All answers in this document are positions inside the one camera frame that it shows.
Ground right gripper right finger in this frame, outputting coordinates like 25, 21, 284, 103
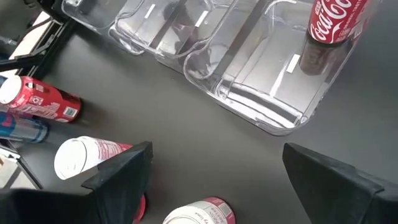
282, 142, 398, 224

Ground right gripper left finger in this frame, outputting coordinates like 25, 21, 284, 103
0, 141, 154, 224

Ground red Coca-Cola can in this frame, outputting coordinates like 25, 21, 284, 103
0, 75, 82, 123
133, 194, 147, 224

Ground pink and white soda can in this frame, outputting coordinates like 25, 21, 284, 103
53, 136, 134, 180
162, 197, 236, 224

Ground blue Red Bull can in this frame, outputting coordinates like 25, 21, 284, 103
0, 111, 50, 144

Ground Coca-Cola bottle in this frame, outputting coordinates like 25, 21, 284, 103
298, 0, 369, 77

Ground clear plastic bin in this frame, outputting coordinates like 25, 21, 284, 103
182, 0, 380, 137
108, 0, 240, 74
61, 0, 147, 56

